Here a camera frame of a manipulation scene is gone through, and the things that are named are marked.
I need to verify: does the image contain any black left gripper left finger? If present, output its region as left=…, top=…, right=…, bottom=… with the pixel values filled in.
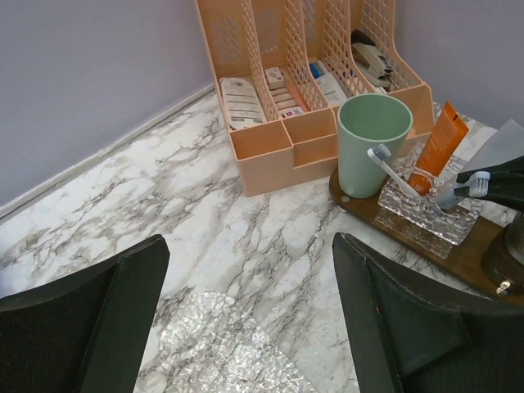
left=1, top=234, right=169, bottom=392

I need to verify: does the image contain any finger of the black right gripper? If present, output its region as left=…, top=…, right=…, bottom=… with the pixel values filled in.
left=453, top=156, right=523, bottom=203

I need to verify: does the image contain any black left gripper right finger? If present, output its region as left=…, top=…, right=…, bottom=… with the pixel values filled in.
left=332, top=233, right=523, bottom=392

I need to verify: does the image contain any clear square toothbrush holder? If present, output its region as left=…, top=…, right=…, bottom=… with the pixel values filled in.
left=375, top=155, right=484, bottom=259

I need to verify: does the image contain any green plastic cup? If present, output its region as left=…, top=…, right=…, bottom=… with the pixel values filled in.
left=337, top=93, right=413, bottom=199

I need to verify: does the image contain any grey toothbrush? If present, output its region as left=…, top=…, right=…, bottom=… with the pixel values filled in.
left=468, top=171, right=490, bottom=199

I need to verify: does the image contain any brown oval wooden tray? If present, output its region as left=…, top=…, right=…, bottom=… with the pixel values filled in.
left=329, top=170, right=523, bottom=305

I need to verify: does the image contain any white blue box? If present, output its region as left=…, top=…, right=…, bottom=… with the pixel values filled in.
left=309, top=60, right=350, bottom=106

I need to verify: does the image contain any red white staples box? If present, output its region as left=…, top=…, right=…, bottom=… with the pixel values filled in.
left=279, top=106, right=308, bottom=119

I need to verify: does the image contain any peach compartment organizer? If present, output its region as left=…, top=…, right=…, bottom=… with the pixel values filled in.
left=196, top=1, right=435, bottom=197

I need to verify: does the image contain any small white clip box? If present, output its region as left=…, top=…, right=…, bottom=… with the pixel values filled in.
left=264, top=66, right=285, bottom=90

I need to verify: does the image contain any white oval soap packet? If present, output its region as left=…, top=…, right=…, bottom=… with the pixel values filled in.
left=219, top=77, right=267, bottom=130

